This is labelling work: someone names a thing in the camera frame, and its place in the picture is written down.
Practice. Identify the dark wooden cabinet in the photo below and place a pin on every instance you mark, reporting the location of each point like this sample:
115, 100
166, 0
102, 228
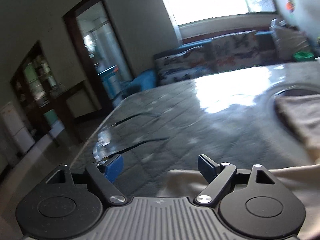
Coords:
38, 93

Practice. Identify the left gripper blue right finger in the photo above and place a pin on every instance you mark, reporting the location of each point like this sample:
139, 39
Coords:
219, 178

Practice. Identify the round black table inset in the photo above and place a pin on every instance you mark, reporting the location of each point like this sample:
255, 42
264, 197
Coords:
281, 119

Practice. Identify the white small appliance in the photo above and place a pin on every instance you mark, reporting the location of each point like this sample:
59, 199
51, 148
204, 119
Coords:
16, 128

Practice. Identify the blue plastic bin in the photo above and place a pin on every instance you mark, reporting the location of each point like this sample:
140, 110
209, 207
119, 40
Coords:
111, 81

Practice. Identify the blue bench sofa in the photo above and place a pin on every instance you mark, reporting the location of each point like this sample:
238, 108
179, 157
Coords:
148, 79

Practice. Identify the orange toy flower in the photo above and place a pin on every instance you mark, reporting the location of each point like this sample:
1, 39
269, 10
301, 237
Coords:
290, 7

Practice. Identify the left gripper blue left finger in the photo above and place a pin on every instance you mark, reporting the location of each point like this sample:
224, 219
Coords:
101, 178

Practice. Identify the grey white pillow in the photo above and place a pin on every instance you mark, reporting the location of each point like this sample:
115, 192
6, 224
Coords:
288, 41

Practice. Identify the cream white garment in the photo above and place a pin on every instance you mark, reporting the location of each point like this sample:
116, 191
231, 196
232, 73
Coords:
254, 134

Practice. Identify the green bowl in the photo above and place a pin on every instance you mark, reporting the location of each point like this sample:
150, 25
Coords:
303, 56

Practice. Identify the butterfly pattern cushion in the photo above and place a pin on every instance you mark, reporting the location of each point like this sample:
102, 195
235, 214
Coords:
189, 64
236, 51

